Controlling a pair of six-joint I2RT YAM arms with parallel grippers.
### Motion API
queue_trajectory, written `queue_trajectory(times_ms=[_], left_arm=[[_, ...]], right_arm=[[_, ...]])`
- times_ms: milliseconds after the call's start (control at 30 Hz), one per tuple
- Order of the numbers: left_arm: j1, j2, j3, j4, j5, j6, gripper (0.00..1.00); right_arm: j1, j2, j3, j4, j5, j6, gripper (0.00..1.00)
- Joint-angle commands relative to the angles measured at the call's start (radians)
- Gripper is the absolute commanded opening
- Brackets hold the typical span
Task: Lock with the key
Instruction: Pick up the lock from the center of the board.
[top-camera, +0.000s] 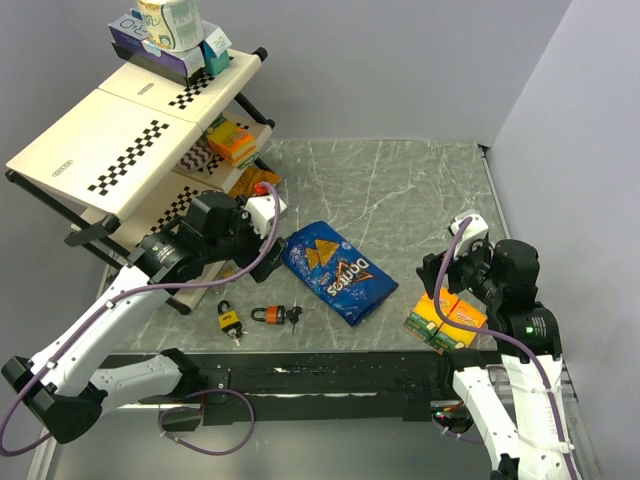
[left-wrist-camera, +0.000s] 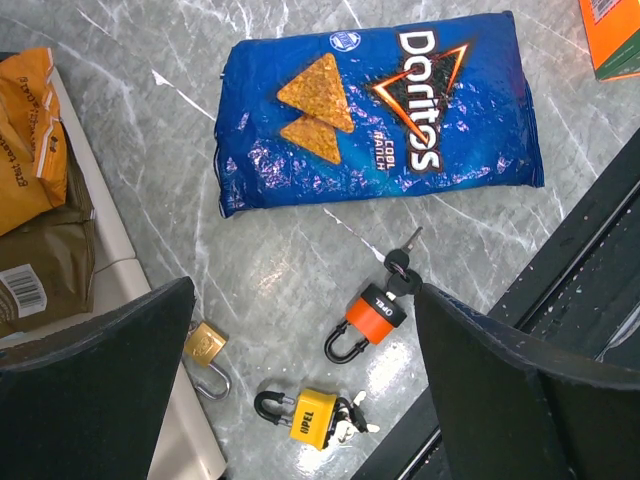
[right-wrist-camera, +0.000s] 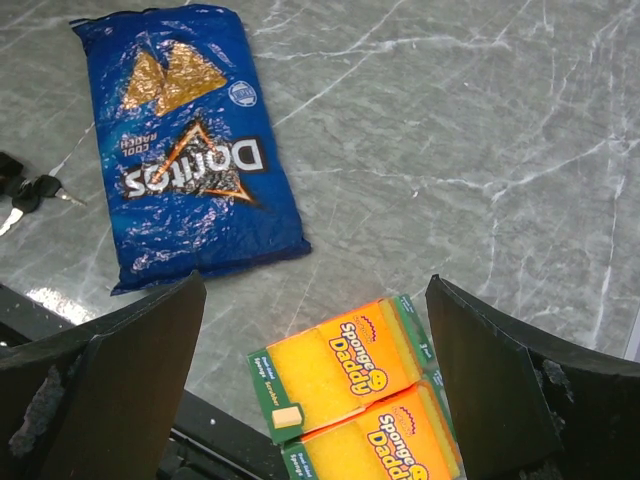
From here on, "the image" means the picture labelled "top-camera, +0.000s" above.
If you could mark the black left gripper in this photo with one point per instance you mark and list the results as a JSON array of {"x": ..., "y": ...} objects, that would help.
[{"x": 241, "y": 217}]

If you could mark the brass padlock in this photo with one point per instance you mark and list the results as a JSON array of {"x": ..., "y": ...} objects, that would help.
[{"x": 226, "y": 271}]

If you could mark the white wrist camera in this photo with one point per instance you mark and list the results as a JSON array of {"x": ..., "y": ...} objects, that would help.
[
  {"x": 266, "y": 209},
  {"x": 477, "y": 229}
]

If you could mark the teal small box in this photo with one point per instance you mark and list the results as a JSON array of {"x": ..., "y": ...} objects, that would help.
[{"x": 214, "y": 47}]

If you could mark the orange padlock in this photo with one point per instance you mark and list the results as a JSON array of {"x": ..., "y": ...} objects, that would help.
[{"x": 271, "y": 315}]

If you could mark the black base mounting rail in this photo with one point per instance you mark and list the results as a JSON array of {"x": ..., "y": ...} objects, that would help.
[{"x": 321, "y": 385}]

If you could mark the blue Doritos chip bag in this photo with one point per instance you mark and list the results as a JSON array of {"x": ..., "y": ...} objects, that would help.
[{"x": 337, "y": 272}]

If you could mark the purple zigzag cloth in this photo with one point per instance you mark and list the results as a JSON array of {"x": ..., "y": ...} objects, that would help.
[{"x": 196, "y": 157}]

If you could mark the purple tissue box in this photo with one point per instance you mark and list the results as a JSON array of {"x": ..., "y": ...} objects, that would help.
[{"x": 130, "y": 37}]

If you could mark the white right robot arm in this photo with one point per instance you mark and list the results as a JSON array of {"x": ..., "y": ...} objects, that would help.
[{"x": 533, "y": 443}]

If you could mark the orange sponge pack on shelf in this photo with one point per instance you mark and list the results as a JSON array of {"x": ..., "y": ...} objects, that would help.
[{"x": 232, "y": 143}]

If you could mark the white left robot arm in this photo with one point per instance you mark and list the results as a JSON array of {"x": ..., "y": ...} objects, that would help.
[{"x": 65, "y": 385}]

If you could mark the yellow padlock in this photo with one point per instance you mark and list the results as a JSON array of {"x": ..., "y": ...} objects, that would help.
[{"x": 227, "y": 316}]

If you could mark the beige checkered shelf rack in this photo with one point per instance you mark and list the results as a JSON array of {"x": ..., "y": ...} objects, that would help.
[{"x": 109, "y": 165}]

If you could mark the yellow padlock keys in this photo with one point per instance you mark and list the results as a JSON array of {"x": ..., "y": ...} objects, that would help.
[{"x": 236, "y": 335}]

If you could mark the right yellow sponge pack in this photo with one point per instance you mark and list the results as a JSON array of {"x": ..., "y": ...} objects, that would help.
[{"x": 459, "y": 312}]

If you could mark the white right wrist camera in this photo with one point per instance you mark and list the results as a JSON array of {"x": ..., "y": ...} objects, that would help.
[{"x": 477, "y": 229}]

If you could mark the orange snack bag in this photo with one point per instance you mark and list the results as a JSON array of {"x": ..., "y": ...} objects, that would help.
[{"x": 251, "y": 176}]

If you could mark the black keys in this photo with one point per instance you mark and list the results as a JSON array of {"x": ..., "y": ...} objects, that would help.
[{"x": 294, "y": 314}]

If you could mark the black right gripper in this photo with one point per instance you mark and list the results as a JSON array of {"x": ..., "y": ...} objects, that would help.
[{"x": 432, "y": 264}]

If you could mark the yellow sponge pack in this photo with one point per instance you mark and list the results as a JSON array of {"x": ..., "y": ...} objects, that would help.
[
  {"x": 424, "y": 323},
  {"x": 459, "y": 312}
]

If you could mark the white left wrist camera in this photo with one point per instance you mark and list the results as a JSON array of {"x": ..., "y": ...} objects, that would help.
[{"x": 266, "y": 209}]

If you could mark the left yellow sponge pack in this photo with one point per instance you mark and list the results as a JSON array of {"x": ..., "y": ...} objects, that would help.
[{"x": 424, "y": 323}]

